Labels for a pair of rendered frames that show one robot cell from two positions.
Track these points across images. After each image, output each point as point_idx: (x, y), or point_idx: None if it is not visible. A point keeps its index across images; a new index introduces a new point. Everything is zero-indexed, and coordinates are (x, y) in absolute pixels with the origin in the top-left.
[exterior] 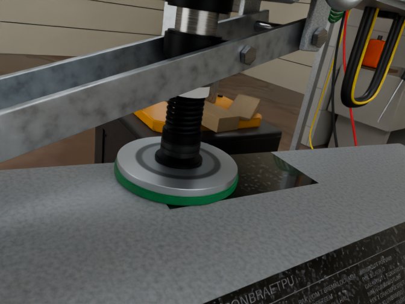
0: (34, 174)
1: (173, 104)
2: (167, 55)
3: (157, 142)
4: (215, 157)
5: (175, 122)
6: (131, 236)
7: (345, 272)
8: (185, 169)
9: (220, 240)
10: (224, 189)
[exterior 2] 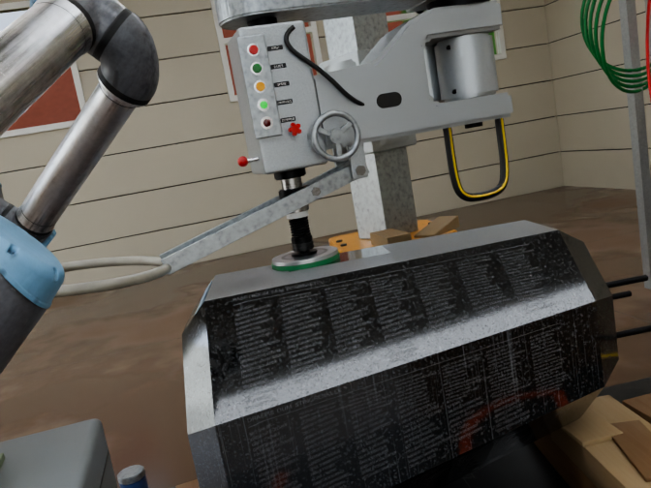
0: (236, 272)
1: (290, 224)
2: None
3: None
4: (326, 250)
5: (293, 232)
6: (264, 279)
7: (357, 280)
8: (303, 256)
9: (301, 275)
10: (318, 259)
